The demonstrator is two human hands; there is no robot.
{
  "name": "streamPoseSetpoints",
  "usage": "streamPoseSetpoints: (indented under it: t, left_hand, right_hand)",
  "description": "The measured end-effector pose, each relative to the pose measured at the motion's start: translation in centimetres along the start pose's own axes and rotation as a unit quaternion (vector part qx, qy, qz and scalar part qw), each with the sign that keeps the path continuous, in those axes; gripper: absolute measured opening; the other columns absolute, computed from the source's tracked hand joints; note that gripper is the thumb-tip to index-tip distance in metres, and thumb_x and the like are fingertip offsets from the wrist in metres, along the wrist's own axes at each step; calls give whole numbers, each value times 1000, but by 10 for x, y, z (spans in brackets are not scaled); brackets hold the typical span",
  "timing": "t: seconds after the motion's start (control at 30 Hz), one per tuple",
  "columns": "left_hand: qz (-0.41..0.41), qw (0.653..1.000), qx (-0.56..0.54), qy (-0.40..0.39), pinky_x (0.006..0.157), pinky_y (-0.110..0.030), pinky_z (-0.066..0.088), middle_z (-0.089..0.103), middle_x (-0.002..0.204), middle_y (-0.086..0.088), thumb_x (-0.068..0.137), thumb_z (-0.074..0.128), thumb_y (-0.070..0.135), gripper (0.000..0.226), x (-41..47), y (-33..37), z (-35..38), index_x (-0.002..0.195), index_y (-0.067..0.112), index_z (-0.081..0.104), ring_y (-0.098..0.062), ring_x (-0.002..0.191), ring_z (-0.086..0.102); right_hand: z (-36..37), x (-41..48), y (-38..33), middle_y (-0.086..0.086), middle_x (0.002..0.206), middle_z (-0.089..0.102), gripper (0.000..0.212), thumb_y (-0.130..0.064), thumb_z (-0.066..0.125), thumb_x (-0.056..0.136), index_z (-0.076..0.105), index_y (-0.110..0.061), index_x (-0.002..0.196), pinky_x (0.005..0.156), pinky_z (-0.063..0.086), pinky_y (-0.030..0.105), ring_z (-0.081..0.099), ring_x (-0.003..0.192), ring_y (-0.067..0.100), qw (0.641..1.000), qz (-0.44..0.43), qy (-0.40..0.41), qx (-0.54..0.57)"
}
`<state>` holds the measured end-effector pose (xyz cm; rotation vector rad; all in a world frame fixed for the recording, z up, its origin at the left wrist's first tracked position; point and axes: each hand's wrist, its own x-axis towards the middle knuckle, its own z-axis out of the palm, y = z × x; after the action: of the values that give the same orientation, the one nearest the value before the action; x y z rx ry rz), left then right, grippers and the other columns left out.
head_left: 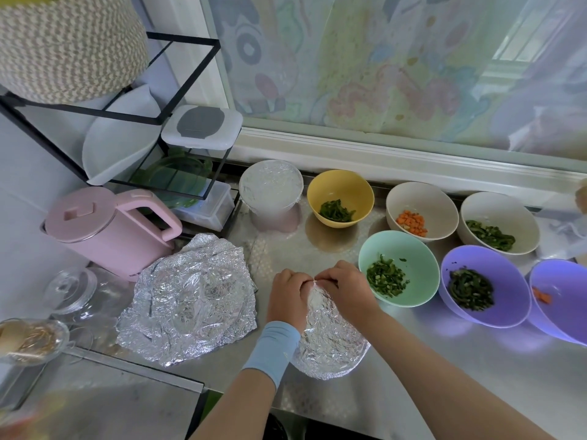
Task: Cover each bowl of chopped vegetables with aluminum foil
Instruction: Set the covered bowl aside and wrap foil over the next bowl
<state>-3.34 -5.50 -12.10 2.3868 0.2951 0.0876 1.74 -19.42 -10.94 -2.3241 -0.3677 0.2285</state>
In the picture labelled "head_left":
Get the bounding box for person's left hand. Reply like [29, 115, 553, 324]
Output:
[266, 268, 317, 332]

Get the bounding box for person's right hand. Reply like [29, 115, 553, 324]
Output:
[314, 260, 381, 330]

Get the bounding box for mint green bowl chopped greens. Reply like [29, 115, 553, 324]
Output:
[358, 230, 441, 310]

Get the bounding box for foil-covered bowl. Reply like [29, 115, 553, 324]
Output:
[239, 159, 305, 215]
[292, 281, 372, 381]

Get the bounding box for pink bowl with greens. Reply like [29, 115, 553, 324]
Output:
[248, 208, 300, 235]

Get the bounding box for stack of aluminium foil sheets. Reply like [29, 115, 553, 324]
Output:
[116, 233, 259, 369]

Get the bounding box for yellow bowl with greens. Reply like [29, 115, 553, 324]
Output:
[306, 169, 375, 230]

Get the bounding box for white bowl carrot pieces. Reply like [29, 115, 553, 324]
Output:
[385, 181, 460, 244]

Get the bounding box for purple bowl chopped greens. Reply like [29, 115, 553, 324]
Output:
[439, 244, 533, 330]

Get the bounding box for beige bowl with greens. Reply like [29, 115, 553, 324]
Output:
[457, 191, 541, 257]

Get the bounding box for purple bowl carrot pieces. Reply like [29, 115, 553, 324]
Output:
[526, 259, 587, 347]

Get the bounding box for person's right forearm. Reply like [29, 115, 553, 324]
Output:
[362, 311, 556, 440]

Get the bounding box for person's left forearm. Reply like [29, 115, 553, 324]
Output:
[191, 366, 276, 440]

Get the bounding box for stainless steel countertop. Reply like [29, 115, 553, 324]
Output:
[0, 178, 587, 440]

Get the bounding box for light blue wristband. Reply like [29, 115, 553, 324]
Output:
[241, 320, 302, 389]

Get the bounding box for clear plastic box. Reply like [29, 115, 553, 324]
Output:
[172, 181, 237, 233]

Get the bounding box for black trousers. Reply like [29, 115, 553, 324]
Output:
[261, 412, 368, 440]

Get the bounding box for green floor mat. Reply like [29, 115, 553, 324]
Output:
[194, 389, 227, 422]

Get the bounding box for pink electric kettle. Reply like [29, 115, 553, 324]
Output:
[40, 186, 183, 279]

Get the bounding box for clear glass jar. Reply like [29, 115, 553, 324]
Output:
[43, 266, 99, 316]

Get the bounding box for window with cartoon film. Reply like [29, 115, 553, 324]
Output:
[138, 0, 587, 202]

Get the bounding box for white plate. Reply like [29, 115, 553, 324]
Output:
[81, 84, 163, 187]

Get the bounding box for black metal rack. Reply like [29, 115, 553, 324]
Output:
[0, 32, 245, 205]

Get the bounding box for woven rope basket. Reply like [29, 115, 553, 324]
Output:
[0, 0, 150, 105]

